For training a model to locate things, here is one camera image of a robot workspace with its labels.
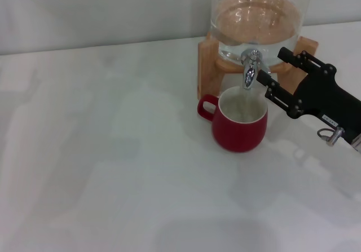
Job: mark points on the wooden dispenser stand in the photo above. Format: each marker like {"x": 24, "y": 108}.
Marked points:
{"x": 207, "y": 71}

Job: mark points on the chrome dispenser faucet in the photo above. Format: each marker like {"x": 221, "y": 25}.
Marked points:
{"x": 249, "y": 71}

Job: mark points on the glass water dispenser jar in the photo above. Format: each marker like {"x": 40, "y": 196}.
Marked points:
{"x": 259, "y": 23}

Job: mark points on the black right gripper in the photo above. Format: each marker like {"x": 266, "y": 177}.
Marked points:
{"x": 324, "y": 99}

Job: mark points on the red ceramic cup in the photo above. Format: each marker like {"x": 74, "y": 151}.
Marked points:
{"x": 239, "y": 136}

